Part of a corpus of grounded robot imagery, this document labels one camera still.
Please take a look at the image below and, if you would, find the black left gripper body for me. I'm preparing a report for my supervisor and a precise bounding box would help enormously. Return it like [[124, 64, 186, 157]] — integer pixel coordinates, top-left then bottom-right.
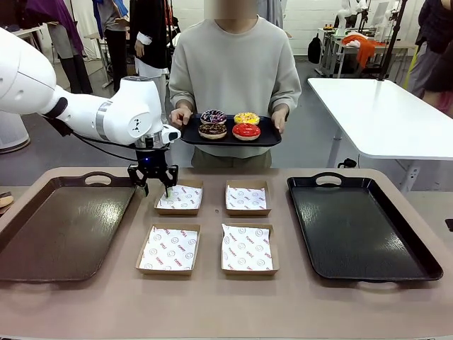
[[135, 147, 168, 179]]

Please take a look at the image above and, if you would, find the brown cardboard food box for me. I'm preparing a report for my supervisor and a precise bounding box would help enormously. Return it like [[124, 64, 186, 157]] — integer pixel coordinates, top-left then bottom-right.
[[154, 178, 205, 217], [225, 179, 273, 217], [135, 222, 202, 276], [220, 222, 280, 277]]

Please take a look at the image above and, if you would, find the small black serving tray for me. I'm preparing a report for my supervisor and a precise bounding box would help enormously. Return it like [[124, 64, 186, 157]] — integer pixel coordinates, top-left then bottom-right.
[[178, 113, 283, 147]]

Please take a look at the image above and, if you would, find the chocolate sprinkled donut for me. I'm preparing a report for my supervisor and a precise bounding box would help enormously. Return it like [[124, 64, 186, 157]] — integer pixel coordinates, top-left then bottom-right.
[[197, 123, 228, 140]]

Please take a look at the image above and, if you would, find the purple sprinkled donut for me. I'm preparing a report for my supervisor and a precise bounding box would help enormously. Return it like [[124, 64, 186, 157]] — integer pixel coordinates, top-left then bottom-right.
[[200, 109, 227, 125]]

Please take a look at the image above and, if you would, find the red glazed donut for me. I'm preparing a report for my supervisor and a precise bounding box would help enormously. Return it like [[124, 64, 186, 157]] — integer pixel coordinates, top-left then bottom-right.
[[232, 123, 262, 142]]

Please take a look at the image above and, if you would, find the yellow sprinkled donut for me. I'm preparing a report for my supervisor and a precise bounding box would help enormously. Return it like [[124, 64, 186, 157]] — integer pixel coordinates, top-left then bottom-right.
[[233, 111, 260, 126]]

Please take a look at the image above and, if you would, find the person's left forearm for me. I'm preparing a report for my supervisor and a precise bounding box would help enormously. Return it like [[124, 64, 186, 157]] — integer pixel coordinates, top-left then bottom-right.
[[269, 79, 302, 113]]

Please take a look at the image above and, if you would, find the person's right forearm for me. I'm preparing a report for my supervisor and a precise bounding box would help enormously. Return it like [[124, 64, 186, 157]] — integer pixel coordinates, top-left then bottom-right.
[[168, 79, 196, 111]]

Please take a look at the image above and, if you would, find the large brown serving tray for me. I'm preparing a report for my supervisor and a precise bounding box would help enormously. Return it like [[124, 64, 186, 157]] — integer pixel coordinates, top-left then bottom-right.
[[0, 171, 139, 284]]

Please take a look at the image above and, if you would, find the large black serving tray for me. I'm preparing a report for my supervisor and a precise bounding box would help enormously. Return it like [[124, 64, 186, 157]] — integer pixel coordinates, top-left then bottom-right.
[[286, 172, 444, 284]]

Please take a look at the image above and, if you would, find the person's right hand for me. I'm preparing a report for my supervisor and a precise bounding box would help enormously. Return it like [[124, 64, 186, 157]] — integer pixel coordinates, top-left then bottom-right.
[[168, 108, 194, 126]]

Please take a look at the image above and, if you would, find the person's left hand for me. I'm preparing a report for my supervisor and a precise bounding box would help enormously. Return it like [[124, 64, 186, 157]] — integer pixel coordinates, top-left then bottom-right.
[[270, 108, 287, 135]]

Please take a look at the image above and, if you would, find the mannequin in blue garment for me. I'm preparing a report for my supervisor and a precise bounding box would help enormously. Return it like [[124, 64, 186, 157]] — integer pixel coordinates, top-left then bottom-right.
[[92, 0, 129, 93]]

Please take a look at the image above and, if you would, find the mannequin in black top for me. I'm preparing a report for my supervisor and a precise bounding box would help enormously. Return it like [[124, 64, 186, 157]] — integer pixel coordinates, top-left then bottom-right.
[[129, 0, 174, 125]]

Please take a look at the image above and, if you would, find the person in beige sweater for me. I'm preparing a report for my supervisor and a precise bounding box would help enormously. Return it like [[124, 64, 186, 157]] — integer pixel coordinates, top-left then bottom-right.
[[168, 0, 302, 169]]

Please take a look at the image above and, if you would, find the tan object at table edge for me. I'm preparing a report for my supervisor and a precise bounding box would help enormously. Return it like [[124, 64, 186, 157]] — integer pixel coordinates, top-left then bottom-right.
[[0, 191, 15, 215]]

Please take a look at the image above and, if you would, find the mannequin in purple garment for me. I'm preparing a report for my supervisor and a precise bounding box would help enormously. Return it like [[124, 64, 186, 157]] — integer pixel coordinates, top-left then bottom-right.
[[24, 0, 93, 95]]

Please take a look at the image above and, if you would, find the white desk with dark items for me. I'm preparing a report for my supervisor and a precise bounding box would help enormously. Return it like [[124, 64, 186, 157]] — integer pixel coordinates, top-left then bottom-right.
[[13, 24, 49, 54]]

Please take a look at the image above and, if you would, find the mannequin in grey hoodie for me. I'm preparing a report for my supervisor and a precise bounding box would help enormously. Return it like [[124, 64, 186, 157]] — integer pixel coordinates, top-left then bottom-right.
[[256, 0, 284, 29]]

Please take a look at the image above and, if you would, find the black backpack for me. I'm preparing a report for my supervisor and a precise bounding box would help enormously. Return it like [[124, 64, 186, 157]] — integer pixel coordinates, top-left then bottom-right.
[[307, 33, 323, 64]]

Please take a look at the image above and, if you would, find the white side table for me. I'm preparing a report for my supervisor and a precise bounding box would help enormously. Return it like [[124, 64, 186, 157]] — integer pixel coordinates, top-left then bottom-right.
[[306, 77, 453, 192]]

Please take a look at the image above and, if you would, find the orange cloth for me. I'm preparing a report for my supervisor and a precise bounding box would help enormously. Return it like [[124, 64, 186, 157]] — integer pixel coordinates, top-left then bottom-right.
[[341, 32, 377, 69]]

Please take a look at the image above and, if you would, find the black stand pole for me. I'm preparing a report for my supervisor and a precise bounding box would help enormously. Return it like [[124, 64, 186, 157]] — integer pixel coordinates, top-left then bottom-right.
[[377, 0, 406, 82]]

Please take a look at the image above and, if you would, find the wooden top background desk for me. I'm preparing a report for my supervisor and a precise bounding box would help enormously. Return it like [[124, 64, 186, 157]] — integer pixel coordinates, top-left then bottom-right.
[[317, 27, 418, 78]]

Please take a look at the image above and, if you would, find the bystander in dark sweater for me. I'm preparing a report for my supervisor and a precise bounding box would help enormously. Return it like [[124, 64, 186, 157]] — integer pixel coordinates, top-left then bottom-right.
[[406, 0, 453, 118]]

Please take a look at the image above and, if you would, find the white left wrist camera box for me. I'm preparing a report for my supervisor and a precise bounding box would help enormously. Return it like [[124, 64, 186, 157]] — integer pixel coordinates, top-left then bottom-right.
[[161, 125, 182, 145]]

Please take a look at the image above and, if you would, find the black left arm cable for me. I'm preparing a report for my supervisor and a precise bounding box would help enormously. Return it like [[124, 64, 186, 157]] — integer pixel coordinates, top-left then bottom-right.
[[44, 115, 139, 162]]

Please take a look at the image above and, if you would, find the white cylindrical pedestal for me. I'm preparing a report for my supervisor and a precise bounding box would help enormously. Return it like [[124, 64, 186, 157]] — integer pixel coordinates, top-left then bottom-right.
[[0, 110, 31, 154]]

